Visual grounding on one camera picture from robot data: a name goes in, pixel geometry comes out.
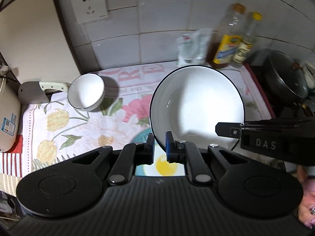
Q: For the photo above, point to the white plastic seasoning bag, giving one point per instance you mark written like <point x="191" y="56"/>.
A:
<point x="193" y="47"/>

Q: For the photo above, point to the white ribbed bowl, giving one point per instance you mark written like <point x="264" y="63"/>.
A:
<point x="190" y="101"/>
<point x="86" y="92"/>

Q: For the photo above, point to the vinegar bottle yellow cap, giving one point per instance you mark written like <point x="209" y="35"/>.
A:
<point x="248" y="39"/>

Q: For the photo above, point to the red striped cloth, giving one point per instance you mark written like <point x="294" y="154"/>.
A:
<point x="11" y="167"/>

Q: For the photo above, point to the oil bottle yellow label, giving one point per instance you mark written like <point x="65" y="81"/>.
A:
<point x="228" y="35"/>

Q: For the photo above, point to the blue fried egg plate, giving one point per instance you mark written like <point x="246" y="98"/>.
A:
<point x="160" y="166"/>

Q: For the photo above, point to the person's right hand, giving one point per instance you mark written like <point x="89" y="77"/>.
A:
<point x="306" y="207"/>

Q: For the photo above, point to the white wall socket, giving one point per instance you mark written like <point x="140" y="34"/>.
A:
<point x="89" y="10"/>

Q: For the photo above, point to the cleaver with cream handle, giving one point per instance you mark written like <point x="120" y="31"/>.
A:
<point x="35" y="92"/>

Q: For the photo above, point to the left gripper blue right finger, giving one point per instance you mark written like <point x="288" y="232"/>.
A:
<point x="175" y="150"/>

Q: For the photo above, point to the cream cutting board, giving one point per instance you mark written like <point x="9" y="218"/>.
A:
<point x="35" y="43"/>

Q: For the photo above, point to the black wok with lid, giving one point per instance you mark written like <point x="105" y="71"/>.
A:
<point x="285" y="76"/>

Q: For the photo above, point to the floral table cloth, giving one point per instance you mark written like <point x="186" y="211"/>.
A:
<point x="55" y="131"/>

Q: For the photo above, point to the beige rice cooker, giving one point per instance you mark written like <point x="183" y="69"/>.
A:
<point x="9" y="116"/>

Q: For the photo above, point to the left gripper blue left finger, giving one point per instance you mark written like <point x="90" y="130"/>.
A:
<point x="144" y="154"/>

